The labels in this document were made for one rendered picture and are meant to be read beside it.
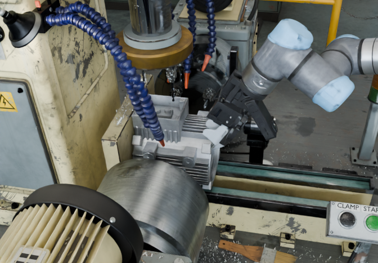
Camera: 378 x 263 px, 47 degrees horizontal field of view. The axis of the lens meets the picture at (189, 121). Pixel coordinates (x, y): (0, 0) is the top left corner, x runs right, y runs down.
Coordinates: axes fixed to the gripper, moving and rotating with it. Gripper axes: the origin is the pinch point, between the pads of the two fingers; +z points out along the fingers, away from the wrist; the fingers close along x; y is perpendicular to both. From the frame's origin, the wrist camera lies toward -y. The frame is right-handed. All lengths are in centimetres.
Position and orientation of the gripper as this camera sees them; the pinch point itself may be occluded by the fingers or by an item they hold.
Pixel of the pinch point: (217, 146)
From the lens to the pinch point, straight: 105.9
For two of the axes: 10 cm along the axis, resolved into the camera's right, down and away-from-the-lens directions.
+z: -4.5, 6.5, 6.1
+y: -8.7, -4.8, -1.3
